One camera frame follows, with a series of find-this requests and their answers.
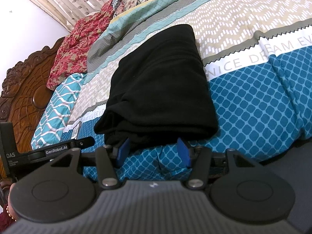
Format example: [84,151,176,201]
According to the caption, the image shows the person's left forearm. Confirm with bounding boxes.
[0,182,19,234]

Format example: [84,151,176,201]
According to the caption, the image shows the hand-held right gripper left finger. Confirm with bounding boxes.
[46,138,131,190]

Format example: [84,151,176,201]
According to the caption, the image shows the carved wooden headboard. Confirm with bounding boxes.
[0,36,72,184]

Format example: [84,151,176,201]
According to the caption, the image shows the leaf print curtain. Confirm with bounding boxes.
[15,0,138,33]

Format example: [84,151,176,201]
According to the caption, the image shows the teal white lattice pillow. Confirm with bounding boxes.
[31,73,86,150]

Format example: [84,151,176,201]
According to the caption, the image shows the red floral patchwork blanket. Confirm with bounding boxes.
[46,0,212,91]

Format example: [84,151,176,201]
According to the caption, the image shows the patterned teal beige bed cover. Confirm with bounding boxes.
[32,0,312,183]

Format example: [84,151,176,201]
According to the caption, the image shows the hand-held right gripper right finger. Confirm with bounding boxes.
[177,138,262,190]

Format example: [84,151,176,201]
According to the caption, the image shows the black pants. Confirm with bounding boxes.
[94,24,219,152]

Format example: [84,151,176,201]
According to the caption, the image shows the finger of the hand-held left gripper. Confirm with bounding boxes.
[45,137,96,157]

